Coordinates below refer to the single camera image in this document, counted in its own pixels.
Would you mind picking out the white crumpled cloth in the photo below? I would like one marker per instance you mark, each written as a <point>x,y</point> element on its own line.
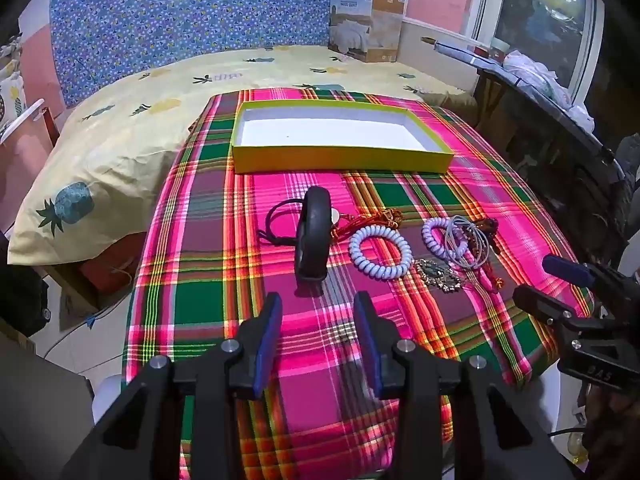
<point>535,75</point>

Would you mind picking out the yellow pineapple print bed sheet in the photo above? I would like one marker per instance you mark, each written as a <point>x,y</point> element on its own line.
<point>125,125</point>

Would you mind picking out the quilt packaging box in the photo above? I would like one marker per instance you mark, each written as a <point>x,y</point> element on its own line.
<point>370,25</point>

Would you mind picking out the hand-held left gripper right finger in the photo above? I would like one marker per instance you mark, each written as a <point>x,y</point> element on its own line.
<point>370,345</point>

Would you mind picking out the pink green plaid cloth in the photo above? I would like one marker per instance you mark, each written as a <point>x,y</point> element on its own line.
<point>225,260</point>

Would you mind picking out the window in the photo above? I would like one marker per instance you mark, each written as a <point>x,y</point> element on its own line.
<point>545,10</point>

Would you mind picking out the black bag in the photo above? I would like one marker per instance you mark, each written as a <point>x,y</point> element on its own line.
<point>22,300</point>

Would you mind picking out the black wristband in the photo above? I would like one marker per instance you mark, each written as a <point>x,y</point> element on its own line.
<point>307,240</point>

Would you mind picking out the blue floral headboard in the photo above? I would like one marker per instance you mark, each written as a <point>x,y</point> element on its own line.
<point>200,10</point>

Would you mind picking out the yellow cardboard box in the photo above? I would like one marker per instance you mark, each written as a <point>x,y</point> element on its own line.
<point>325,132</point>

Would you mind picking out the blue covered ironing board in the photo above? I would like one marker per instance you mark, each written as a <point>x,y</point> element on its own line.
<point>525,95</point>

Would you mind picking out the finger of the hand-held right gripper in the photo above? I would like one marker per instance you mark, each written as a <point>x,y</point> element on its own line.
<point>540,302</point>
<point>565,267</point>

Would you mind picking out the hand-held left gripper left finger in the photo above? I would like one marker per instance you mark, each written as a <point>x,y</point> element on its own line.
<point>267,340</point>

